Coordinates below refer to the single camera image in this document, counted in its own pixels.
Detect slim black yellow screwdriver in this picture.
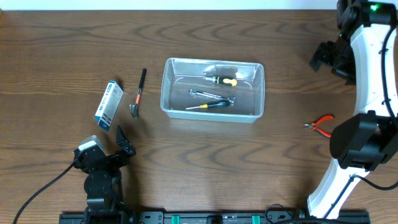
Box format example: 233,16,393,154
186,100,231,110

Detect stubby yellow black screwdriver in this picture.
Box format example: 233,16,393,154
204,76,238,86

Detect silver wrench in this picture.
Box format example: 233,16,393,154
188,89,236,103

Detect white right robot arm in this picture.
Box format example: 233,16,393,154
300,0,397,223

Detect clear plastic container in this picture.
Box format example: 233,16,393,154
160,58,265,123

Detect small black orange hammer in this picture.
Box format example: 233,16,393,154
129,68,147,119

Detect white and blue box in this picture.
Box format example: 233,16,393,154
94,80,124,131

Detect red handled pliers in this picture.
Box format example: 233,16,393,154
303,114,335,139

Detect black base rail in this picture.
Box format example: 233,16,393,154
58,210,371,224

